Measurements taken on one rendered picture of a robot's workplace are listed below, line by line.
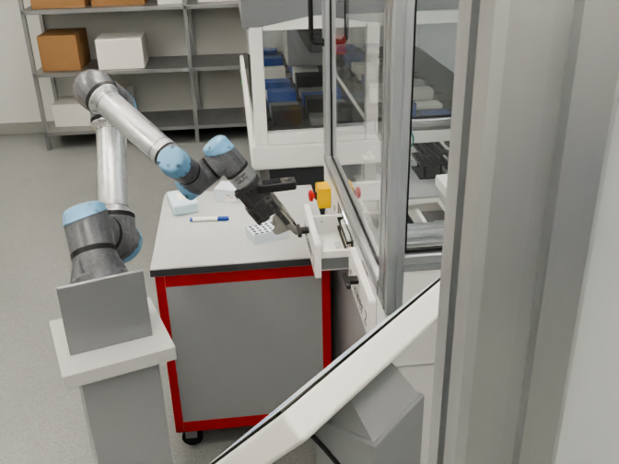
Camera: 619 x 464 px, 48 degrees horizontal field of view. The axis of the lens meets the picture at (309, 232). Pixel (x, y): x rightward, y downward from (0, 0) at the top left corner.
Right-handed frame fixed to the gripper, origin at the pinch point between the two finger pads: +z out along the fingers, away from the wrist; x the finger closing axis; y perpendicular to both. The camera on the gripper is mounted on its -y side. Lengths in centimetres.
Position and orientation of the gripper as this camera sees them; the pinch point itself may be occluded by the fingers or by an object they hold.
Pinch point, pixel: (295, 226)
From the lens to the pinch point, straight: 203.5
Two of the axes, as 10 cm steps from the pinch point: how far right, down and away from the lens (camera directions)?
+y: -8.0, 5.8, 1.7
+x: 1.1, 4.3, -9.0
